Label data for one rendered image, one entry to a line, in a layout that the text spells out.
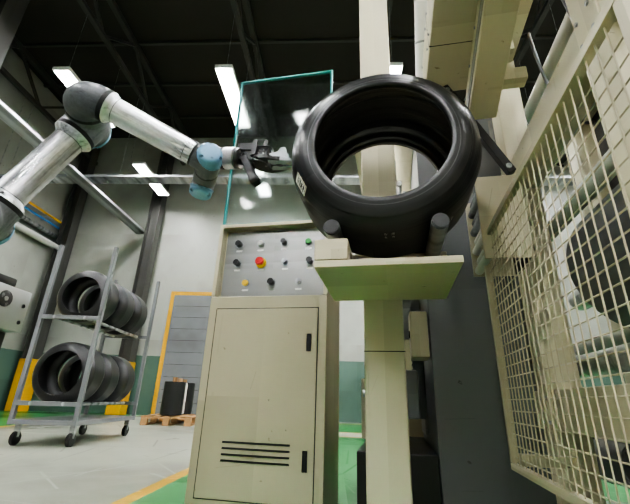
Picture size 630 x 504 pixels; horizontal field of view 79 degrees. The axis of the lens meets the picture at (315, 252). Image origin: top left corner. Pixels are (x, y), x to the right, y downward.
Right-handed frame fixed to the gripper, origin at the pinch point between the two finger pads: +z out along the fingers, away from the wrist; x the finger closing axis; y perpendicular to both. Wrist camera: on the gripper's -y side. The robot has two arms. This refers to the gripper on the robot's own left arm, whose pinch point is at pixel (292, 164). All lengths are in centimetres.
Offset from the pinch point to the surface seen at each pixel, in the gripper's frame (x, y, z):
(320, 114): -11.6, 10.1, 10.2
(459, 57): 8, 51, 52
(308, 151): -11.6, -3.2, 8.4
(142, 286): 767, 121, -633
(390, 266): -10, -36, 34
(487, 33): -10, 41, 58
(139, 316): 318, -14, -279
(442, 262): -11, -35, 47
